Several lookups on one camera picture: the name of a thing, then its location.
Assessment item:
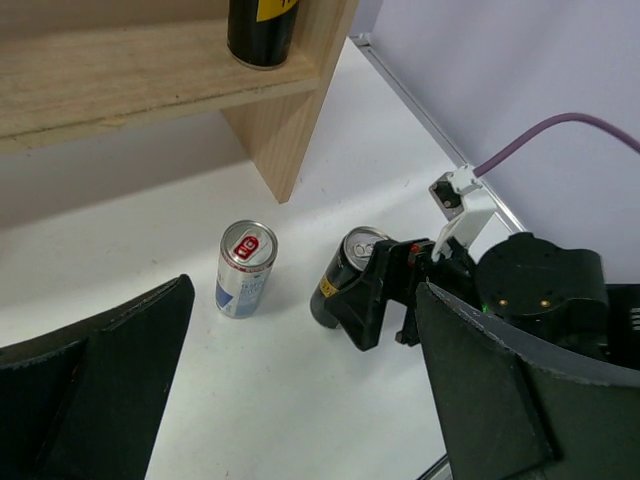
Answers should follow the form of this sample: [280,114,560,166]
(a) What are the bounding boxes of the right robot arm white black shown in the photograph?
[310,227,639,369]

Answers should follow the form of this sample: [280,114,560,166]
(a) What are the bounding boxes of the black yellow beverage can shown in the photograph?
[227,0,299,70]

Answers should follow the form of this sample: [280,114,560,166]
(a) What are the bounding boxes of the aluminium rail frame right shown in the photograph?
[349,33,527,232]

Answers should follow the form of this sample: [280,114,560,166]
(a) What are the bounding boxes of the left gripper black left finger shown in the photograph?
[1,275,195,479]

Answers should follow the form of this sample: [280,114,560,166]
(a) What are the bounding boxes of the dark green beverage can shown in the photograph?
[310,226,391,329]

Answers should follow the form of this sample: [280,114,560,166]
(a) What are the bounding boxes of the silver slim beverage can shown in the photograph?
[215,220,278,318]

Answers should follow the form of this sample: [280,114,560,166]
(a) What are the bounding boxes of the wooden two-tier shelf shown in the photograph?
[1,1,357,202]

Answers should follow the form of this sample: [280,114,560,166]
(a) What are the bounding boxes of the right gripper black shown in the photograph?
[327,239,475,351]

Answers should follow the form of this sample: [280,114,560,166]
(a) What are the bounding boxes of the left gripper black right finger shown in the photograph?
[416,283,639,479]

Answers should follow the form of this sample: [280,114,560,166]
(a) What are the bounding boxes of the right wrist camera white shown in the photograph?
[429,165,497,263]

